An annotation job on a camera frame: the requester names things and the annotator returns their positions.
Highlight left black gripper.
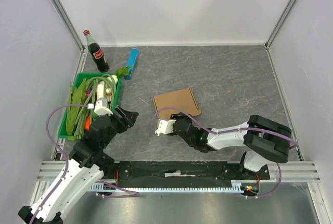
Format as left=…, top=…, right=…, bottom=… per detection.
left=101, top=105, right=138, bottom=147

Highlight brown cardboard box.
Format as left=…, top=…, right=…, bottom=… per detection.
left=153, top=88, right=202, bottom=116

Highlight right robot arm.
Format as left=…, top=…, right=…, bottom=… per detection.
left=171, top=113, right=296, bottom=179

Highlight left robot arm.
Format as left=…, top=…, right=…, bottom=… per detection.
left=18, top=106, right=139, bottom=223

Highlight white radish with leaves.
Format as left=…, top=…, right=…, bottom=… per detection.
left=109, top=66, right=132, bottom=83

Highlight white green bok choy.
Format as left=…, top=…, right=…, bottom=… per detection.
left=96, top=81, right=112, bottom=102

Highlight orange carrot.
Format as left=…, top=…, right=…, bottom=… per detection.
left=84, top=114, right=91, bottom=131

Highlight green long beans bundle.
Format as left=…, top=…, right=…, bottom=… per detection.
left=67, top=74, right=118, bottom=141

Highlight purple eggplant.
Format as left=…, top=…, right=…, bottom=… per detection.
left=86, top=89, right=92, bottom=97

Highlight green leafy vegetable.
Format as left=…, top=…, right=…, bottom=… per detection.
left=66, top=78, right=87, bottom=135

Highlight blue rectangular block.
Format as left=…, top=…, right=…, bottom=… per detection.
left=124, top=48, right=139, bottom=80

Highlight cola glass bottle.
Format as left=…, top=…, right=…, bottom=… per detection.
left=83, top=30, right=109, bottom=73

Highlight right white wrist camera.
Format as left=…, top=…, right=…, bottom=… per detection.
left=155, top=119, right=176, bottom=136

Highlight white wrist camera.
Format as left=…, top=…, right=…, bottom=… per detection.
left=155, top=119, right=176, bottom=136
left=87, top=97, right=113, bottom=116

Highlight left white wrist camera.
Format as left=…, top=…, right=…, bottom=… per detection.
left=87, top=97, right=113, bottom=116

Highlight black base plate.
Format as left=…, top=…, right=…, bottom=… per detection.
left=103, top=161, right=270, bottom=188

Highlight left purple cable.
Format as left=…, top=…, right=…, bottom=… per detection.
left=28, top=104, right=141, bottom=224

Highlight purple cable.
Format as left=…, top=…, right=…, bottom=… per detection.
left=28, top=104, right=141, bottom=224
left=150, top=107, right=298, bottom=198

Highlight blue slotted cable duct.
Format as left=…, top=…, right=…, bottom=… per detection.
left=87, top=182, right=244, bottom=193

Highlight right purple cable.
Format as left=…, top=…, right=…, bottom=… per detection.
left=150, top=107, right=298, bottom=198

